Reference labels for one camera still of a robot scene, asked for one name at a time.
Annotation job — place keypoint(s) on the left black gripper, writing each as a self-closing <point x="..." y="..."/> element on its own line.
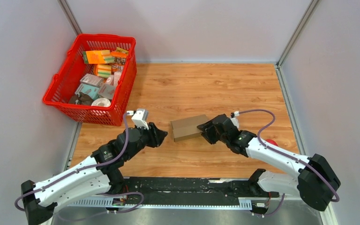
<point x="160" y="135"/>

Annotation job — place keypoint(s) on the grey pink box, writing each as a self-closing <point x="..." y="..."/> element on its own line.
<point x="106" y="91"/>

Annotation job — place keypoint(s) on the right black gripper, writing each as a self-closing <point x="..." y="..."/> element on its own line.
<point x="208" y="127"/>

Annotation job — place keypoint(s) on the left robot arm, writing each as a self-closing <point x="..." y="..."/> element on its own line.
<point x="96" y="174"/>

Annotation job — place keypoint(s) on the white tape roll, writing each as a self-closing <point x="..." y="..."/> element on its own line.
<point x="101" y="102"/>

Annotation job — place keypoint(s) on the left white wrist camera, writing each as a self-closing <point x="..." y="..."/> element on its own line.
<point x="139" y="118"/>

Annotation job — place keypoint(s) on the teal patterned box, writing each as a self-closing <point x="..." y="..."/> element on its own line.
<point x="89" y="90"/>

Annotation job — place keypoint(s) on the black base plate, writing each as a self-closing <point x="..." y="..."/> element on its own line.
<point x="189" y="191"/>

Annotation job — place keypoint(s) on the red plastic basket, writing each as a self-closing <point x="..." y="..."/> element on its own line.
<point x="65" y="82"/>

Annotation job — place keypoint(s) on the striped sponge pack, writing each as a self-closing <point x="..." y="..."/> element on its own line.
<point x="102" y="70"/>

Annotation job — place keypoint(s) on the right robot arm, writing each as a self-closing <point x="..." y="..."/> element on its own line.
<point x="279" y="158"/>

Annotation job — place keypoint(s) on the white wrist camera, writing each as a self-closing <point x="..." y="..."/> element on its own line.
<point x="234" y="119"/>
<point x="139" y="118"/>

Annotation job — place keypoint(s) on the red apple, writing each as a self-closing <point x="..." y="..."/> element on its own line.
<point x="271" y="142"/>

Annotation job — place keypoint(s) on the brown cardboard box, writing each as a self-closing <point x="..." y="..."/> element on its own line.
<point x="186" y="128"/>

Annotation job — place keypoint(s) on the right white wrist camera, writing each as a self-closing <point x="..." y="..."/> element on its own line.
<point x="234" y="119"/>

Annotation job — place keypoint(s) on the orange box in basket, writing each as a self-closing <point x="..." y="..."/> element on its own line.
<point x="97" y="57"/>

